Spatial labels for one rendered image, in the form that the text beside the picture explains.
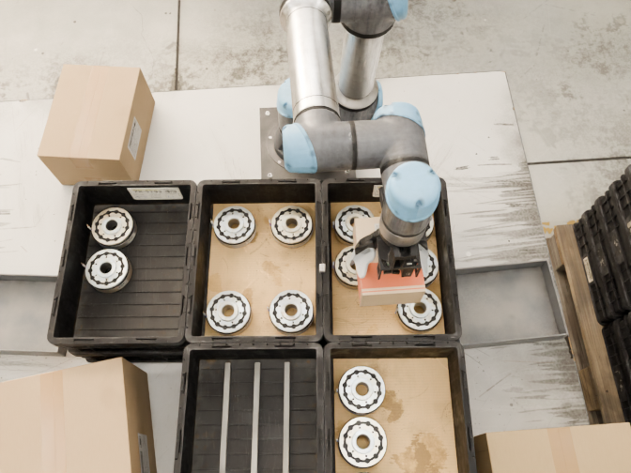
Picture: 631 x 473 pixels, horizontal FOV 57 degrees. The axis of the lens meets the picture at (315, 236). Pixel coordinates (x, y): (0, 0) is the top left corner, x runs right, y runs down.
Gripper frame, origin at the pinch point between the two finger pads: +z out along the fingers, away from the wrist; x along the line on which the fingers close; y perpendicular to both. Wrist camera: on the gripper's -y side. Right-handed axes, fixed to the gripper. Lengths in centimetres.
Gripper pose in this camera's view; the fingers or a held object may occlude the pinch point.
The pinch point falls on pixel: (388, 257)
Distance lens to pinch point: 115.6
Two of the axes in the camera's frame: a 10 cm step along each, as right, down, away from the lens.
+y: 0.7, 9.2, -3.9
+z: 0.1, 3.9, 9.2
